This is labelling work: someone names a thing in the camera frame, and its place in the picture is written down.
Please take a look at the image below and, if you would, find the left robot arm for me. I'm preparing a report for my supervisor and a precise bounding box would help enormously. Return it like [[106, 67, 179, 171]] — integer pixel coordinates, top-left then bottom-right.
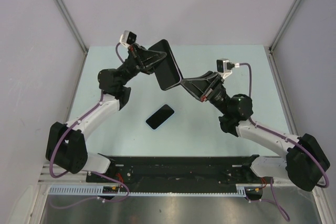
[[46, 44, 167, 182]]

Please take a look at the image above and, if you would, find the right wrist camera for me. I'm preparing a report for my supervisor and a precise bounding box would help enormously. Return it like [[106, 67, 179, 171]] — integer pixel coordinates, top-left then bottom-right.
[[216, 59, 235, 79]]

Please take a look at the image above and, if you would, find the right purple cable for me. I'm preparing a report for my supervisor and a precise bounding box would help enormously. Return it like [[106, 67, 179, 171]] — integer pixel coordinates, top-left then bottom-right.
[[233, 62, 331, 221]]

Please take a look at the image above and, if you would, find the white cable duct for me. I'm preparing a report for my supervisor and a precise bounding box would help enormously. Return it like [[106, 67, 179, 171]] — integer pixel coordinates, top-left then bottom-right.
[[48, 185, 246, 197]]

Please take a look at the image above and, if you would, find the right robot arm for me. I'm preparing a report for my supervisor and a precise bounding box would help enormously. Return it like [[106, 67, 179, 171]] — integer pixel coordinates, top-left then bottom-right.
[[181, 71, 330, 191]]

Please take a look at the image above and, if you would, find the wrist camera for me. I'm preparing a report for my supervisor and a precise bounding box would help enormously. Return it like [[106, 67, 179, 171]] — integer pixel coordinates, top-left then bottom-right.
[[216, 59, 235, 79], [119, 30, 137, 47]]

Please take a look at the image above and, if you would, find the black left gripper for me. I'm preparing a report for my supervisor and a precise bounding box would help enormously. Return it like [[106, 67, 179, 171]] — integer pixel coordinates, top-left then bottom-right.
[[118, 44, 170, 88]]

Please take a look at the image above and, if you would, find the black phone case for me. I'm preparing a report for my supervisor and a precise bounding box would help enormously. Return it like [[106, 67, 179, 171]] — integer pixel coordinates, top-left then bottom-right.
[[148, 39, 182, 91]]

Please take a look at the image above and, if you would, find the aluminium frame post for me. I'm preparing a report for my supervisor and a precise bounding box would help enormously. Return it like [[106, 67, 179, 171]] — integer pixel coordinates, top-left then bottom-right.
[[267, 0, 318, 51], [53, 0, 89, 56]]

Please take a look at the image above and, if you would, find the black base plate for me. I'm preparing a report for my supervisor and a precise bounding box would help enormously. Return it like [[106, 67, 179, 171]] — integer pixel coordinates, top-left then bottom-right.
[[54, 155, 275, 193]]

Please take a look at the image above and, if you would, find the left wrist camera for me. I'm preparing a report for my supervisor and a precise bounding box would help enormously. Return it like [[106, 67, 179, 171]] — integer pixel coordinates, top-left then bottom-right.
[[119, 30, 137, 47]]

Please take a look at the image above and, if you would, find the left aluminium frame post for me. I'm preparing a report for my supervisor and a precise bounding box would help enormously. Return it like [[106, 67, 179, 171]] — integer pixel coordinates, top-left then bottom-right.
[[53, 0, 89, 56]]

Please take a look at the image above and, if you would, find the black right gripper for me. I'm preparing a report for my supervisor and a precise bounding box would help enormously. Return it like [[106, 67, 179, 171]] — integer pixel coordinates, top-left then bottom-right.
[[176, 71, 228, 114]]

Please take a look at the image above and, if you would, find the light blue phone case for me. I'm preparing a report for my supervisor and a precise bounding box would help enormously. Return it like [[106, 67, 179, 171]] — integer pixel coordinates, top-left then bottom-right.
[[145, 104, 176, 131]]

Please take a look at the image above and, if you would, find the right aluminium frame post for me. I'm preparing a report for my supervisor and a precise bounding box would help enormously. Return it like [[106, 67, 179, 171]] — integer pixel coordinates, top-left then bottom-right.
[[267, 0, 318, 51]]

